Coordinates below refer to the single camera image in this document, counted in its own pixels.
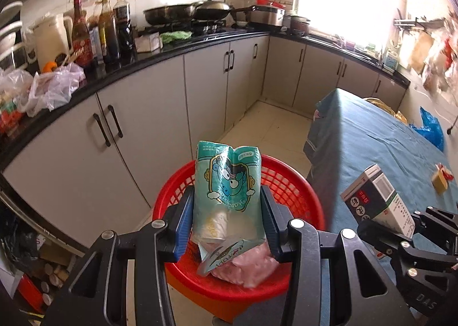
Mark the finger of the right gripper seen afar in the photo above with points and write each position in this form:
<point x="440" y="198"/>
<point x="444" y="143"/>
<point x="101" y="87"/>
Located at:
<point x="383" y="239"/>

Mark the silver rice cooker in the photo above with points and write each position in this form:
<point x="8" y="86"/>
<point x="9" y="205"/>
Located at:
<point x="265" y="15"/>

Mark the dark pot by window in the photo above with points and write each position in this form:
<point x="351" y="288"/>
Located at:
<point x="297" y="25"/>

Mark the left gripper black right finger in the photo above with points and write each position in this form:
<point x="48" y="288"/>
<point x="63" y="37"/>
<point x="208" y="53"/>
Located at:
<point x="282" y="230"/>

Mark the pink white plastic bag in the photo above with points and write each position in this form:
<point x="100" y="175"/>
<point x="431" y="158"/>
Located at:
<point x="241" y="262"/>

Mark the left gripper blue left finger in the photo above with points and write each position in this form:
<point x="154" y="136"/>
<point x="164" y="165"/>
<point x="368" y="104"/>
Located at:
<point x="179" y="219"/>

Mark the dark soy sauce bottle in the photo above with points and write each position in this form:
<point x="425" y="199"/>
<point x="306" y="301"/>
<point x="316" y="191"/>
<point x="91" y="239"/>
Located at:
<point x="107" y="31"/>

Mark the blue table cloth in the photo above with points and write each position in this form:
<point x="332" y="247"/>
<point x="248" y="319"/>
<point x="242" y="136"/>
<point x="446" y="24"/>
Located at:
<point x="347" y="136"/>

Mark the green tissue pack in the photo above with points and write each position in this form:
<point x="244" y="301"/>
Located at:
<point x="227" y="193"/>

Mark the red white wrapper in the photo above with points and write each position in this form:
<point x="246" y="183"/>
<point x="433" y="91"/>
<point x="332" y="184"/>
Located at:
<point x="445" y="172"/>

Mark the dark frying pan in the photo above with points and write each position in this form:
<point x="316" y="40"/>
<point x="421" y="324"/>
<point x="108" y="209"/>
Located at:
<point x="171" y="14"/>

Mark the red label sauce bottle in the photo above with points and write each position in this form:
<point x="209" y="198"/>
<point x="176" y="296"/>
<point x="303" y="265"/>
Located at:
<point x="81" y="41"/>

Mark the white dish rack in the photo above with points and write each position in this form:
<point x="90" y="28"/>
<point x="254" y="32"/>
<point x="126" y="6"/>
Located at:
<point x="13" y="54"/>

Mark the yellow wicker chair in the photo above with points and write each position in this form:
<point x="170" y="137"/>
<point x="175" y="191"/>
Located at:
<point x="381" y="105"/>

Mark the yellow cardboard box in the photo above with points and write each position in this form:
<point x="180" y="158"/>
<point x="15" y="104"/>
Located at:
<point x="439" y="181"/>

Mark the wok with lid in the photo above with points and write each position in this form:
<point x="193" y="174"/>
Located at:
<point x="213" y="10"/>

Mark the blue plastic bag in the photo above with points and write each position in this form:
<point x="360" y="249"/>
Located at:
<point x="431" y="129"/>

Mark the green rag on counter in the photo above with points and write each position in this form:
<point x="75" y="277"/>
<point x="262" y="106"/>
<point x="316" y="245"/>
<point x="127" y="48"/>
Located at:
<point x="175" y="36"/>

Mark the red plastic mesh basket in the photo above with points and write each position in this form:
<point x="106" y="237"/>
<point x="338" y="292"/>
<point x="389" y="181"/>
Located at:
<point x="223" y="299"/>

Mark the white plastic bag on counter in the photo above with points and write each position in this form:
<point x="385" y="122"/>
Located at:
<point x="46" y="91"/>

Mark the white electric kettle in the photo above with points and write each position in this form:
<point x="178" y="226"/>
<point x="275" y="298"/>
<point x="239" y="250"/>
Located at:
<point x="52" y="38"/>

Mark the white blue carton box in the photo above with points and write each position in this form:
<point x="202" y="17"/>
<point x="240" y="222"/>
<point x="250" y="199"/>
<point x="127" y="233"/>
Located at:
<point x="372" y="197"/>

